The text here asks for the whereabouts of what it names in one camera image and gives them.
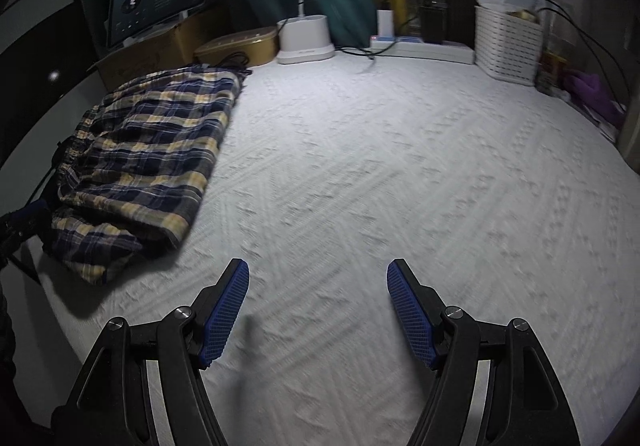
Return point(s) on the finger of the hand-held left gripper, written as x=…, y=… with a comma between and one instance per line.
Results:
x=27, y=213

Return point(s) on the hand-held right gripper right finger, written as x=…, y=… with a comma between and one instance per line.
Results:
x=410, y=311

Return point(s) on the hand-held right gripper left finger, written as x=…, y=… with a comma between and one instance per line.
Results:
x=227, y=311

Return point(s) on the plaid pants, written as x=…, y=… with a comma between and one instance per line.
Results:
x=150, y=151

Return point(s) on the white textured table cover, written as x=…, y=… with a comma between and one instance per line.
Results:
x=375, y=176

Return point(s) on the cardboard box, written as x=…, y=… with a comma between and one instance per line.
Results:
x=150, y=56

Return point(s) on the white tablet stand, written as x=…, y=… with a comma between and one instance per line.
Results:
x=160, y=29

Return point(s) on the white power strip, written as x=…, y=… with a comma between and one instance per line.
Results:
x=425, y=51

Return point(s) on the tan lidded container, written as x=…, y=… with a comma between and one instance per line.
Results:
x=240, y=46

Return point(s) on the white plastic basket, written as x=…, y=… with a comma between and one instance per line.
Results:
x=507, y=46

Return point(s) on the amber jar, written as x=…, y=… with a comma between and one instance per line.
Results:
x=554, y=67

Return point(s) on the purple cloth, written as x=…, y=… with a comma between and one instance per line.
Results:
x=595, y=94

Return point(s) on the black power adapter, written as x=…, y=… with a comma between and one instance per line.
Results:
x=431, y=24

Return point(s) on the white charger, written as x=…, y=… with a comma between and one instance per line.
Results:
x=386, y=24

